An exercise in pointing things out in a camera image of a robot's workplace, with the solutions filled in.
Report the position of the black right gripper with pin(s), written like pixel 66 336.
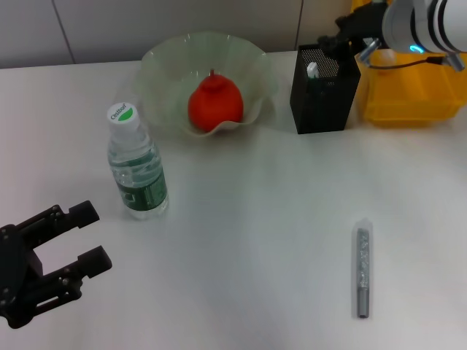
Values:
pixel 365 23

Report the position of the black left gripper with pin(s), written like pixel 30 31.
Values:
pixel 18 277

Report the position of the clear water bottle green label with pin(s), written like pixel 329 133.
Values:
pixel 135 164

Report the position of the black mesh pen holder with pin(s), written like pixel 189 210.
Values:
pixel 321 109

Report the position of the yellow plastic storage bin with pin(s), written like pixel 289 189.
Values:
pixel 408 98

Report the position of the grey marker pen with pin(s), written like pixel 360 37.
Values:
pixel 362 273

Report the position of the mint green pen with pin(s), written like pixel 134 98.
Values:
pixel 312 69

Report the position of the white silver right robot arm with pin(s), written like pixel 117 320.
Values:
pixel 438 22

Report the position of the translucent green wavy fruit plate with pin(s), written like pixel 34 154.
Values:
pixel 248 73

